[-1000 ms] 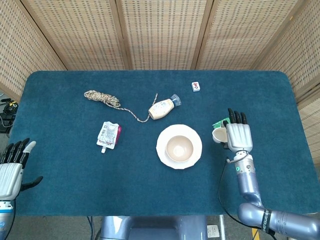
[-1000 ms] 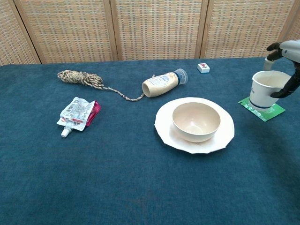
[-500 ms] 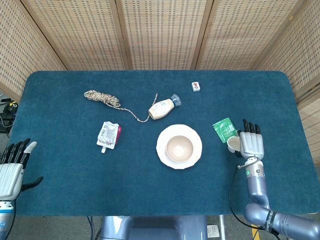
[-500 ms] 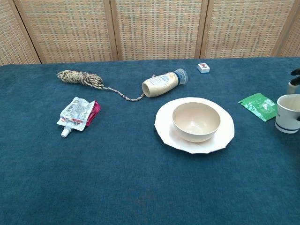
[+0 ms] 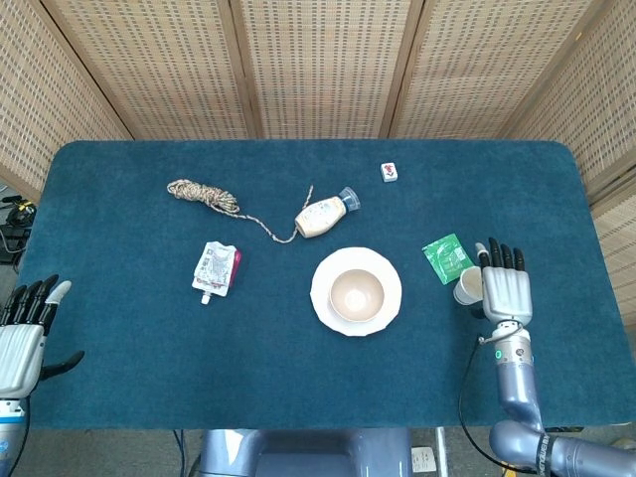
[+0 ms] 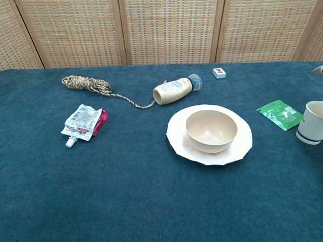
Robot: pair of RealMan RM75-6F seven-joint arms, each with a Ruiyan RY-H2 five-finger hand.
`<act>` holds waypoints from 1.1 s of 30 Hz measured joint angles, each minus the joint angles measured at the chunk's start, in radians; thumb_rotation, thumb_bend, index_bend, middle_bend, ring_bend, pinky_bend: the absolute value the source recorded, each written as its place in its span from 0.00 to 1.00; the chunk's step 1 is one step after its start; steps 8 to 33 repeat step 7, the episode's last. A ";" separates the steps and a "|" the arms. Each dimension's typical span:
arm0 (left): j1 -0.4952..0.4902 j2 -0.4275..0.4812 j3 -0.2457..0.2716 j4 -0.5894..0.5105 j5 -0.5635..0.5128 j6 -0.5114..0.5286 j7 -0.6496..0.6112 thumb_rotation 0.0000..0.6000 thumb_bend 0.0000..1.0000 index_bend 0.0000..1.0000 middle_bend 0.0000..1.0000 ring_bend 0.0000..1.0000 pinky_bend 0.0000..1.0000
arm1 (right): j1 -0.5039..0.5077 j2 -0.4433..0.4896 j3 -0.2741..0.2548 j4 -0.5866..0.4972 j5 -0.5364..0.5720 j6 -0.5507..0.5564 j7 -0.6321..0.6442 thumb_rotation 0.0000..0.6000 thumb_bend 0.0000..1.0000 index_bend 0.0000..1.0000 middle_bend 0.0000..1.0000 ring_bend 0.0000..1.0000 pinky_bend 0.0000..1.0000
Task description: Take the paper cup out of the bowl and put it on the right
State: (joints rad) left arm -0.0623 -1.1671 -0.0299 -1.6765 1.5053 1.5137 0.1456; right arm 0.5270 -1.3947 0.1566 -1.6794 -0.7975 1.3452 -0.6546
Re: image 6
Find white mahjong tile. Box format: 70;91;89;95
212;67;227;80

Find cream mayonnaise squeeze bottle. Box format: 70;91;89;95
152;73;203;106

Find braided beige rope bundle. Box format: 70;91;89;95
61;75;157;110

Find woven rattan screen panel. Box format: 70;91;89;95
0;0;45;72
216;0;323;64
292;7;323;63
14;0;128;69
118;0;225;66

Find white scalloped plate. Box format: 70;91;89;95
166;104;253;166

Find beige bowl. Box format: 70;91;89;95
185;109;238;154

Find white red spout pouch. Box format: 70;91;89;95
60;104;110;148

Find green foil sachet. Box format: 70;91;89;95
256;99;304;132

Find small white paper cup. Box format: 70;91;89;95
296;100;323;145

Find teal tablecloth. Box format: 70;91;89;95
0;61;323;242

